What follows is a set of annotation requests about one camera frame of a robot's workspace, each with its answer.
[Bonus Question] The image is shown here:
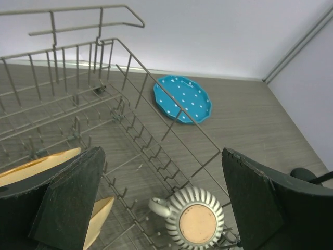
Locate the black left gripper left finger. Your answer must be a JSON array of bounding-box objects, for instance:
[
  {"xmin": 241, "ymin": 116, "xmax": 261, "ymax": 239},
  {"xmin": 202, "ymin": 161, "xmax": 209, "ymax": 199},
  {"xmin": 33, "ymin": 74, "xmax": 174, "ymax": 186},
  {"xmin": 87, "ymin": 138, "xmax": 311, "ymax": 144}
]
[{"xmin": 0, "ymin": 146, "xmax": 106, "ymax": 250}]

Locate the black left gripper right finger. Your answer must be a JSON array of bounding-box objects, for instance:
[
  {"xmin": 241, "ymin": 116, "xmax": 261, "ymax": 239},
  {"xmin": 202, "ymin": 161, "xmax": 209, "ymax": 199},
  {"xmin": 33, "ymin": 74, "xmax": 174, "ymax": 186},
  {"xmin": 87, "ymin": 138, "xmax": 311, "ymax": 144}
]
[{"xmin": 222, "ymin": 148, "xmax": 332, "ymax": 249}]

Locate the black phone stand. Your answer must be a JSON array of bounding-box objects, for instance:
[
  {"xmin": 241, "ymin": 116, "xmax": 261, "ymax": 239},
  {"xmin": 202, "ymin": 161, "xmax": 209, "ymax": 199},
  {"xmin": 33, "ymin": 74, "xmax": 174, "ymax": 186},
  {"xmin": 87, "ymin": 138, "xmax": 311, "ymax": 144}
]
[{"xmin": 290, "ymin": 168, "xmax": 333, "ymax": 186}]

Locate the beige wooden bowl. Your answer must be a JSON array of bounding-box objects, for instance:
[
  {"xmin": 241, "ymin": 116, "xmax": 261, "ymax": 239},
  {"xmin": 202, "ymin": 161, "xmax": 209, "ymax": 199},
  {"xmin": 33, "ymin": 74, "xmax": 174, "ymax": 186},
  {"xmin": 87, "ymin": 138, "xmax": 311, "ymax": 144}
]
[{"xmin": 0, "ymin": 147, "xmax": 115, "ymax": 250}]

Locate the blue polka dot plate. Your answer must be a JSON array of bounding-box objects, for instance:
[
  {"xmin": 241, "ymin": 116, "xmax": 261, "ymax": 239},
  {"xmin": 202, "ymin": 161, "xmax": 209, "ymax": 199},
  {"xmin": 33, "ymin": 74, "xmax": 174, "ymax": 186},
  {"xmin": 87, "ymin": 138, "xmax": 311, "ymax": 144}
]
[{"xmin": 153, "ymin": 75, "xmax": 213, "ymax": 124}]

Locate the grey wire dish rack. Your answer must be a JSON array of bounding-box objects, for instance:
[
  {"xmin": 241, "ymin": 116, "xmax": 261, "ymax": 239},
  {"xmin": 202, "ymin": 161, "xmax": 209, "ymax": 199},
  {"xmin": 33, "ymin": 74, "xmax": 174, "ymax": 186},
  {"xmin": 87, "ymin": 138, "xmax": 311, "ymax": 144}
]
[{"xmin": 1, "ymin": 5, "xmax": 241, "ymax": 249}]

